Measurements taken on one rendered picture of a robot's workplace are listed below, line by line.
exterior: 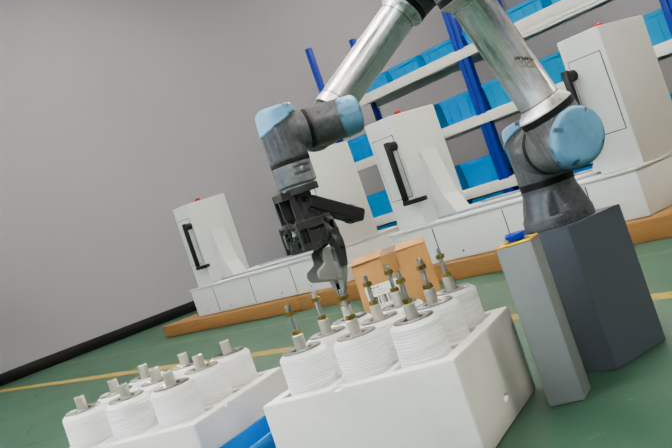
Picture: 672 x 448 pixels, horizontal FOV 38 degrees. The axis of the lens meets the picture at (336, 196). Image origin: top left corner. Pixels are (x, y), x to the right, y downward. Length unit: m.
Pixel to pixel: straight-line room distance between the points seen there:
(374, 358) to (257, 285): 4.00
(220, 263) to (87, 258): 2.23
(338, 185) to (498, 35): 3.37
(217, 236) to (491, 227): 2.58
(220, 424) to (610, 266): 0.85
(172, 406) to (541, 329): 0.74
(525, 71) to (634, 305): 0.54
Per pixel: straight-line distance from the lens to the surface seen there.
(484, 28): 1.90
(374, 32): 1.97
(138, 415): 2.06
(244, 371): 2.18
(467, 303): 1.93
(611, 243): 2.06
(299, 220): 1.75
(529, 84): 1.90
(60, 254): 8.28
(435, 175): 4.60
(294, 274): 5.39
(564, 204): 2.03
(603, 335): 2.00
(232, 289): 5.98
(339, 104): 1.78
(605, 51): 3.74
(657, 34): 6.68
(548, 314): 1.85
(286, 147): 1.74
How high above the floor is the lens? 0.49
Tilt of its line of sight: level
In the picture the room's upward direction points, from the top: 19 degrees counter-clockwise
